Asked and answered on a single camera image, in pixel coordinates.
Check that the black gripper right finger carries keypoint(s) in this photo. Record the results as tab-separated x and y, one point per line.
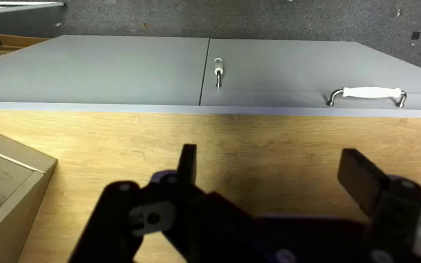
405	214

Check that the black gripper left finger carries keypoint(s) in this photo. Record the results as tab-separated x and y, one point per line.
115	214

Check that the small file cabinet drawer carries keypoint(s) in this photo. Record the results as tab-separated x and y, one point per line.
6	185

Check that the small silver cabinet latch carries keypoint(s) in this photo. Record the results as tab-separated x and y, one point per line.
218	68

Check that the wood-top desk with grey fronts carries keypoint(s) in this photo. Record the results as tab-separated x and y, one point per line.
269	141

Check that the silver metal bar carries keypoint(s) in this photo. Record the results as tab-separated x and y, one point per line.
15	5

